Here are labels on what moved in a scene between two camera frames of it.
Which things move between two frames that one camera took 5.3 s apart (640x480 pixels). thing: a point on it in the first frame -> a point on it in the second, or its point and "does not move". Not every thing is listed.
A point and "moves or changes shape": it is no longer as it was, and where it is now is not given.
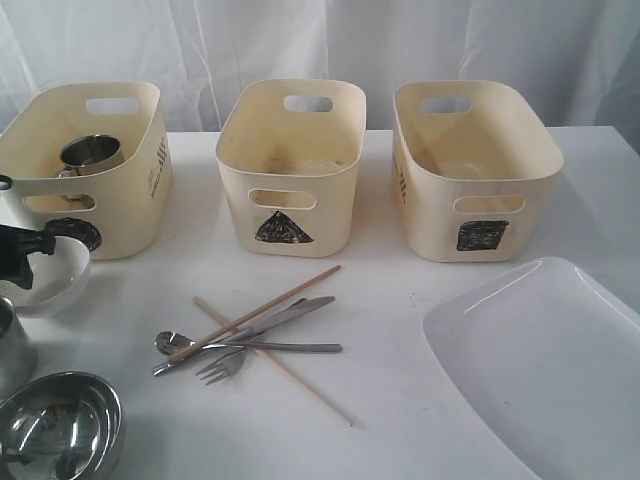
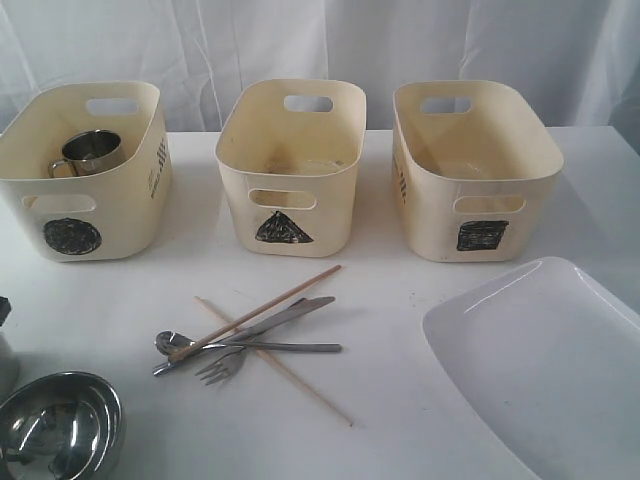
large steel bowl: x=60 y=426 does not move
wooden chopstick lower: x=283 y=370 does not move
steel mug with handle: x=87 y=154 moves or changes shape
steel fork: x=221 y=369 does not move
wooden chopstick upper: x=249 y=315 does not move
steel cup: x=18 y=353 moves or changes shape
